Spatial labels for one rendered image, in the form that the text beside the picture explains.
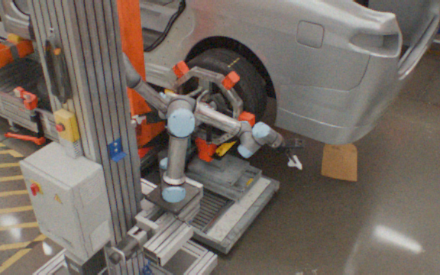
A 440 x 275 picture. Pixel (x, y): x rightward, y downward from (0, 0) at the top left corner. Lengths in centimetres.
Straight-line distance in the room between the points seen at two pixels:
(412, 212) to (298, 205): 89
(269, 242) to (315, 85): 120
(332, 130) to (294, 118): 27
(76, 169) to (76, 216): 21
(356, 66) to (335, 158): 159
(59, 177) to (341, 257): 210
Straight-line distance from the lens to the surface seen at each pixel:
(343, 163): 427
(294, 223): 364
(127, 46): 303
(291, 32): 294
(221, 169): 367
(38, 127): 444
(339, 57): 287
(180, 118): 208
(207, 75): 311
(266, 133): 225
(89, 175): 216
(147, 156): 380
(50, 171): 223
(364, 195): 401
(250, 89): 315
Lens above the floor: 258
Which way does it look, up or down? 36 degrees down
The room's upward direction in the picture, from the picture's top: 1 degrees clockwise
